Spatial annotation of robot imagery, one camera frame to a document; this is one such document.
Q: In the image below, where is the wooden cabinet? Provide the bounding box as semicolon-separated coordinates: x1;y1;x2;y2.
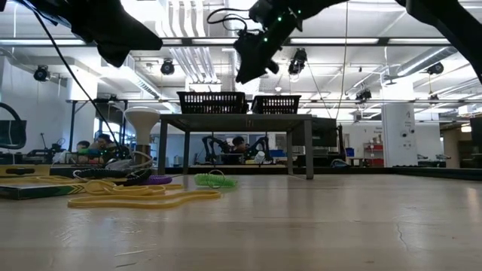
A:
440;122;462;169

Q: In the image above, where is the yellow rubber band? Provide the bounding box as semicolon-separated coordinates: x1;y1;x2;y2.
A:
83;179;185;196
0;175;86;186
67;189;222;210

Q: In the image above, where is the black slotted plastic basket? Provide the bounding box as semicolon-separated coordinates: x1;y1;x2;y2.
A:
250;95;302;115
176;91;249;115

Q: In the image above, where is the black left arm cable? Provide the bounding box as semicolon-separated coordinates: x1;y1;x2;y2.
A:
17;0;125;155

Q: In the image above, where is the white light bulb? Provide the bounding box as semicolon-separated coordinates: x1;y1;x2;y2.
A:
124;106;161;163

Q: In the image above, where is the black steel frame stand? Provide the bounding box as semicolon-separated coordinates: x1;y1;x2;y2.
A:
67;99;129;151

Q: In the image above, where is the black aluminium table frame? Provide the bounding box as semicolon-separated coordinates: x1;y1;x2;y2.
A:
48;164;482;181

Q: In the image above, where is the person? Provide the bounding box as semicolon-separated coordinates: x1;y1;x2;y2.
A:
225;135;252;166
92;133;117;163
75;140;91;165

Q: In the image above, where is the black coil keychain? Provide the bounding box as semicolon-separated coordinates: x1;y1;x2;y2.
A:
72;167;154;187

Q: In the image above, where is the black monitor with curved hose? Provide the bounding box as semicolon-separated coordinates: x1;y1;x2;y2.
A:
0;102;29;151

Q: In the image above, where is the silver ventilation duct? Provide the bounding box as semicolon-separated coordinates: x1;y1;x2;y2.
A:
395;47;459;78

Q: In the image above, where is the green coil keychain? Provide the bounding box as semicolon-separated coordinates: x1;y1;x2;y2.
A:
194;169;239;190

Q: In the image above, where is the black background monitor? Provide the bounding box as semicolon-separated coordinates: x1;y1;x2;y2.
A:
291;117;339;148

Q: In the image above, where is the green yellow crayon box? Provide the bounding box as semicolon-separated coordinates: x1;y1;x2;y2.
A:
0;183;87;201

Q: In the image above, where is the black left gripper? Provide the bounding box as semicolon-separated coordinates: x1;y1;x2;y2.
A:
71;0;163;68

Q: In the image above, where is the red storage shelf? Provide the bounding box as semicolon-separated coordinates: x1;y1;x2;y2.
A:
363;142;385;166

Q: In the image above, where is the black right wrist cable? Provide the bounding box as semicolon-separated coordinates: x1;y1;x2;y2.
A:
206;7;252;35

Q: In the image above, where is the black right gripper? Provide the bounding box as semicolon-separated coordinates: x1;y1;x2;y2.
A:
233;22;287;85

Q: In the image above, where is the white round column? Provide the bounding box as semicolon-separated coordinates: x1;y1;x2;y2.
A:
381;103;418;168

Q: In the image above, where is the white ceiling air duct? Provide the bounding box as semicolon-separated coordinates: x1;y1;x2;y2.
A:
112;52;163;99

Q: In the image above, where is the yellow box with dark oval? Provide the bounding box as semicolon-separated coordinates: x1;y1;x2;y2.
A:
0;164;52;178

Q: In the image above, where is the long ceiling light strip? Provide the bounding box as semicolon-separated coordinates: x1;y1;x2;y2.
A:
389;37;453;44
289;37;380;44

